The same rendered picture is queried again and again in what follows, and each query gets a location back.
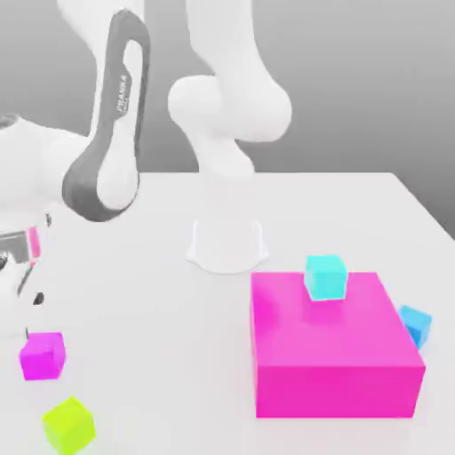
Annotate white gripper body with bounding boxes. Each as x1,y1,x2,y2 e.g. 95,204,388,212
0,260,50,339

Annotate small magenta cube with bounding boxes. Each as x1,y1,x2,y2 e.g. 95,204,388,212
19,331,68,382

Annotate small yellow-green cube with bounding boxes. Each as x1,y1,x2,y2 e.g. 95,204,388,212
42,395,97,455

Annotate small cyan cube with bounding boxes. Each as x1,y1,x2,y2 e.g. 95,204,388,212
304,254,348,302

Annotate small blue cube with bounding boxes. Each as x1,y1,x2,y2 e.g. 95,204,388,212
397,304,434,350

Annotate large pink box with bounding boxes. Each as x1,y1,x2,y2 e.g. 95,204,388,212
250,271,427,419

